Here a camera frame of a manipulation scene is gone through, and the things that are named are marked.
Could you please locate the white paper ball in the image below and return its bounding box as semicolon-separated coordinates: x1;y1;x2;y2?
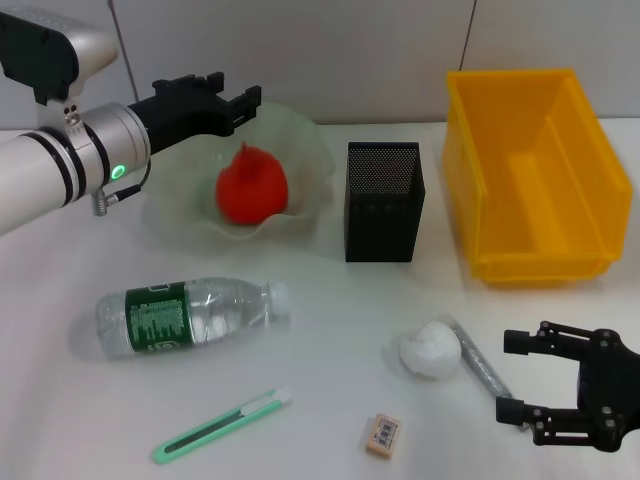
398;319;461;380

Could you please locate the green utility knife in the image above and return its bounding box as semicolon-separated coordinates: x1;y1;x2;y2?
152;385;294;465

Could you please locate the green glass fruit plate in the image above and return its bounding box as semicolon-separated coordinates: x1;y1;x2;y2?
139;99;337;254

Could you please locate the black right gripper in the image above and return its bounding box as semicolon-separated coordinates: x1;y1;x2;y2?
495;322;640;454

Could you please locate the orange fruit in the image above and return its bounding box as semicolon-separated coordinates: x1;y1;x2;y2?
214;141;291;227

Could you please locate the beige eraser with barcode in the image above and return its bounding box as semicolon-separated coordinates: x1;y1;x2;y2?
364;412;404;456

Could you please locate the black mesh pen holder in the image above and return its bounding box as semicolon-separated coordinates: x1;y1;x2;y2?
343;141;427;263

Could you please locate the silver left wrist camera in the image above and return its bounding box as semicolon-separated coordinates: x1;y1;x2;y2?
0;7;120;134

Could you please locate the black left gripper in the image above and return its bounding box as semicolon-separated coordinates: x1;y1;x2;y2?
127;71;263;156

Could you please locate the silver marker pen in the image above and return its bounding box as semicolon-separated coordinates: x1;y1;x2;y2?
442;313;516;400

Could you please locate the yellow plastic bin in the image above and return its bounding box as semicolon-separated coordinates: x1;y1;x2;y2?
441;68;634;287

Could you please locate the water bottle with green label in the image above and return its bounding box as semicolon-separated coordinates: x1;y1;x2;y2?
95;277;292;360

